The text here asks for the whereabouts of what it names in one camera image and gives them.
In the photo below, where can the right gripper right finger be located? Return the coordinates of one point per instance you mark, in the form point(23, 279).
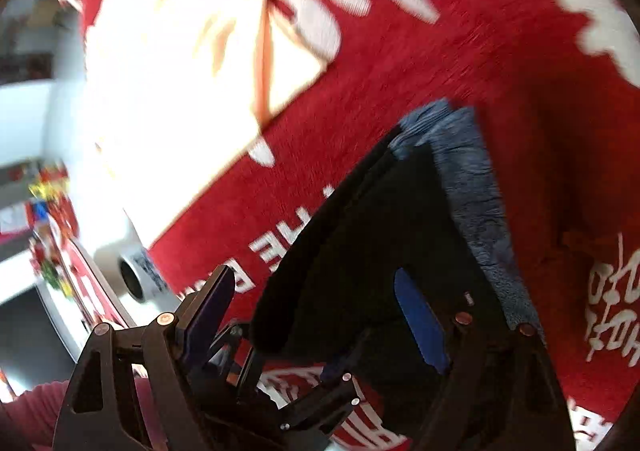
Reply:
point(497, 390)

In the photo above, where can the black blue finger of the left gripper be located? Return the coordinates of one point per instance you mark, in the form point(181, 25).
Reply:
point(247, 405)

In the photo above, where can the dark grey black pants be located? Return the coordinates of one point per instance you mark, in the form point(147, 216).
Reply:
point(416, 233)

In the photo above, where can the red wedding sofa cover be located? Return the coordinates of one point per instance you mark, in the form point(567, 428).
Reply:
point(554, 85)

